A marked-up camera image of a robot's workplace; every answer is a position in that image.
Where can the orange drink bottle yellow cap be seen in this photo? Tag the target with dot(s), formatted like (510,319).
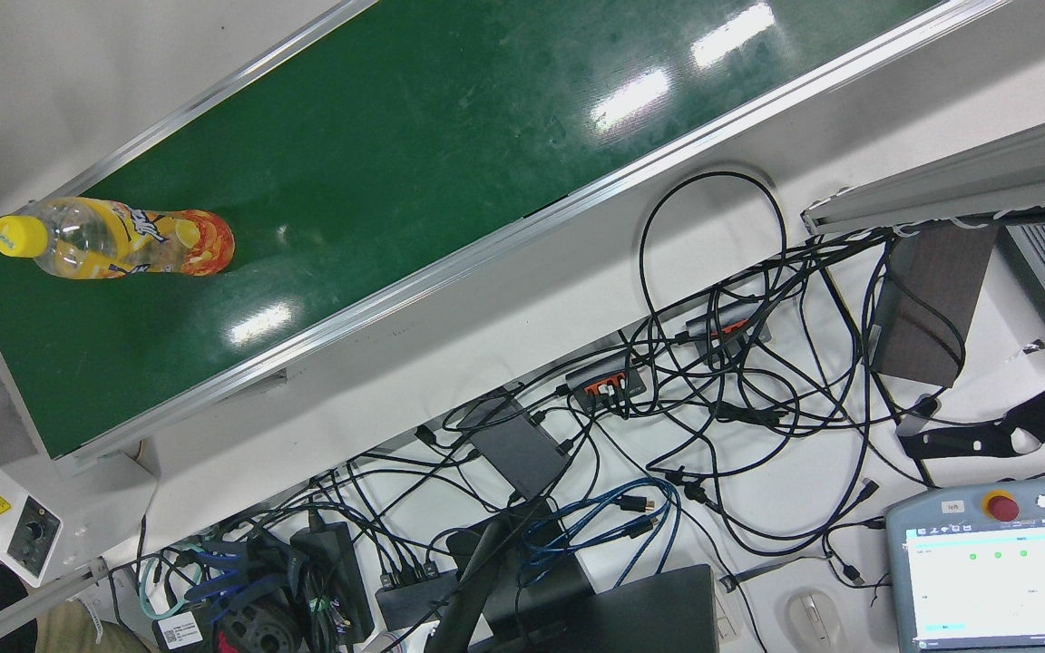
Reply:
(123,240)

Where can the grey USB hub orange ports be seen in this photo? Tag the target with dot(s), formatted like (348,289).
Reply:
(600,370)
(722,319)

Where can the dark grey adapter box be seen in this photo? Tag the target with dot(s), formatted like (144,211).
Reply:
(518,449)

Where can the black monitor stand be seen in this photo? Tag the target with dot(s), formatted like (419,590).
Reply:
(473,589)

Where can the black multiport hub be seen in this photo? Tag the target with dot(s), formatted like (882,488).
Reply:
(409,599)

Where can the black power brick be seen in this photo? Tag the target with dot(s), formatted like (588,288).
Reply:
(332,571)

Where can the black Huawei monitor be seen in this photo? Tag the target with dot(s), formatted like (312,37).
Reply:
(640,617)

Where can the black round spool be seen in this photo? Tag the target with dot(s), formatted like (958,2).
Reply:
(255,628)

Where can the dark brown box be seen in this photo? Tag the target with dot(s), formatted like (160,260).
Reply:
(926,308)

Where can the white computer mouse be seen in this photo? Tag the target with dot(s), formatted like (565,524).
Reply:
(817,621)

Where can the aluminium profile bar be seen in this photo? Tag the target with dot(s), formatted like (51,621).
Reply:
(958,186)

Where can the white QR label tag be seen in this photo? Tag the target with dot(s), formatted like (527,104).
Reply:
(180,629)

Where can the white conveyor control box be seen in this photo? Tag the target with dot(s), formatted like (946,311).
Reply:
(78,508)

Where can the grey robot teach pendant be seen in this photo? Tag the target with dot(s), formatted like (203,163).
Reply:
(994,580)

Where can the green conveyor belt aluminium frame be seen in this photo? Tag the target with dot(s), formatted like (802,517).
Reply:
(395,181)

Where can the black flat metal bracket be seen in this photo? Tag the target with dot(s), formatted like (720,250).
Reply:
(967,443)

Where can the grey aluminium frame rail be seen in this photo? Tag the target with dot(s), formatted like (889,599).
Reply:
(33,606)

